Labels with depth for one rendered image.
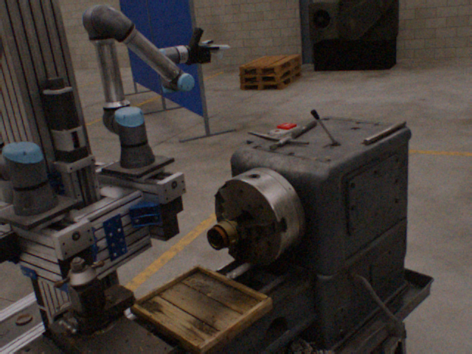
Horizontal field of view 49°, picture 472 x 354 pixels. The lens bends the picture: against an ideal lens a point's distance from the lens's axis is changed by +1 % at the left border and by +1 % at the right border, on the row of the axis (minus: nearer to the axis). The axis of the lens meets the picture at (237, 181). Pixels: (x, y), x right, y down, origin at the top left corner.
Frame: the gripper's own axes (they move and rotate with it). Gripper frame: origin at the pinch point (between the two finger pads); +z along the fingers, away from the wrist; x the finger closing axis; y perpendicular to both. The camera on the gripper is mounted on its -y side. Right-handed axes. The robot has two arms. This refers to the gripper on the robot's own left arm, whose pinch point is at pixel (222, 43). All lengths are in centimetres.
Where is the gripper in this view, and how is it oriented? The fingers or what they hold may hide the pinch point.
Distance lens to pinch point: 250.1
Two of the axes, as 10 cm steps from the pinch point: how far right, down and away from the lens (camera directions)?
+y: 0.2, 8.9, 4.6
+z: 8.3, -2.7, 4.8
